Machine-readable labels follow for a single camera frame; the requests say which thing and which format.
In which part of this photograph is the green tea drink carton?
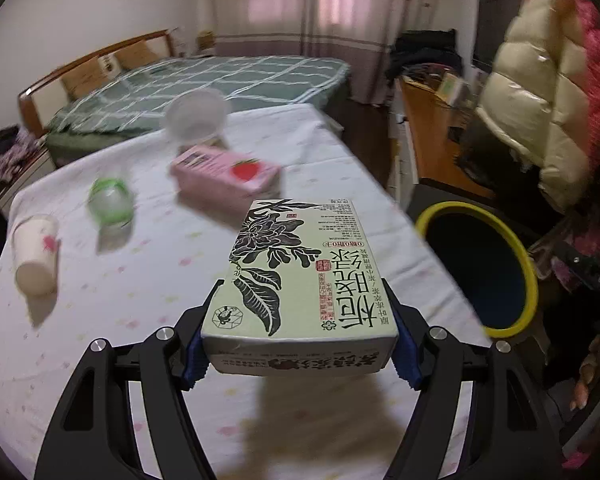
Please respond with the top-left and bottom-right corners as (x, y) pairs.
(201, 200), (398, 376)

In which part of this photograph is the yellow rimmed trash bin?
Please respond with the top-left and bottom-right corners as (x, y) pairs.
(415, 200), (539, 339)

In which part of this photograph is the person's hand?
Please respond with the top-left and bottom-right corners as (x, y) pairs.
(569, 334), (600, 411)

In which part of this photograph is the white dotted table cloth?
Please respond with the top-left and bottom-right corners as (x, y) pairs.
(0, 105), (488, 479)

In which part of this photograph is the white paper cup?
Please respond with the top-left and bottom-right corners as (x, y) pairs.
(12, 214), (59, 297)

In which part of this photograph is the green capped plastic bottle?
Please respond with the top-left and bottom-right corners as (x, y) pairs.
(87, 177), (134, 228)

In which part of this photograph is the pink strawberry milk carton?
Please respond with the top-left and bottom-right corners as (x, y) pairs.
(170, 145), (283, 211)

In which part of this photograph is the orange wooden desk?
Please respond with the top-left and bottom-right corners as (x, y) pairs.
(396, 76), (493, 200)

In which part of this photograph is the cream puffer jacket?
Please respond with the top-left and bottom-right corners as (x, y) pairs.
(477, 0), (590, 210)

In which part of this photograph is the wooden headboard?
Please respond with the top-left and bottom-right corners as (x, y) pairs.
(18, 29), (175, 138)

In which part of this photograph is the clear plastic cup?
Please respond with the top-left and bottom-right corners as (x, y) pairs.
(161, 88), (230, 153)

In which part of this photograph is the brown left pillow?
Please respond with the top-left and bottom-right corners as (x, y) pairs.
(60, 58), (108, 101)

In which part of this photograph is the brown pillow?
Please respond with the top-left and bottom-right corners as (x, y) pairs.
(114, 41), (160, 70)
(60, 58), (108, 101)

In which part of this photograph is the bed with green quilt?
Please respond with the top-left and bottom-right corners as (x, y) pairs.
(44, 55), (352, 164)

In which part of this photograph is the brown right pillow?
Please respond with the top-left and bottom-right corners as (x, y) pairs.
(114, 41), (160, 70)

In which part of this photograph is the black clothes heap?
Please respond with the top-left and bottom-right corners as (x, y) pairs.
(385, 28), (464, 82)

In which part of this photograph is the black television screen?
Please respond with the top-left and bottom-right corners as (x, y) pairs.
(471, 0), (522, 73)

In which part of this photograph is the pink striped curtain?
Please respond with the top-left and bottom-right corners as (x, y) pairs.
(201, 0), (454, 61)

